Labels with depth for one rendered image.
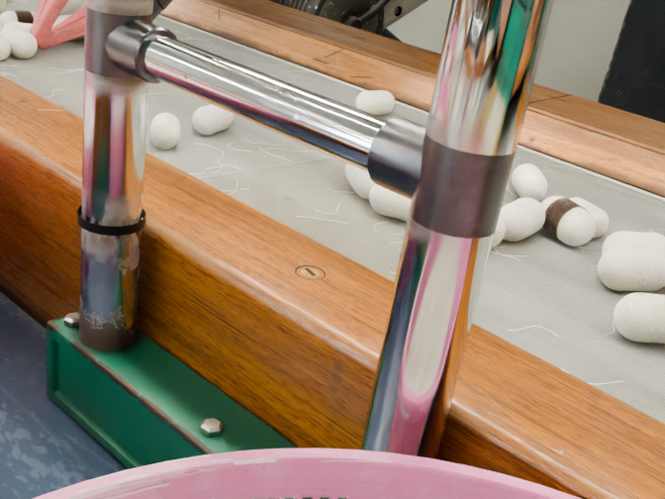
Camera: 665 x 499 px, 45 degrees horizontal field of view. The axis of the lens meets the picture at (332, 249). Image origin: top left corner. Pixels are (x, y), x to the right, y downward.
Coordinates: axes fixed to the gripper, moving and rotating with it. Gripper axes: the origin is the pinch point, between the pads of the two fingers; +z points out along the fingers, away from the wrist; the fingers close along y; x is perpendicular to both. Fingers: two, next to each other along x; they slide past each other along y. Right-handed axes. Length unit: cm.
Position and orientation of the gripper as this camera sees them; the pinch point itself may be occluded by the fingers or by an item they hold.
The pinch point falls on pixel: (43, 36)
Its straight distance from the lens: 69.7
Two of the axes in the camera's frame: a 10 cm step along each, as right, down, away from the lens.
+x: 3.3, 5.1, 7.9
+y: 7.4, 3.8, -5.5
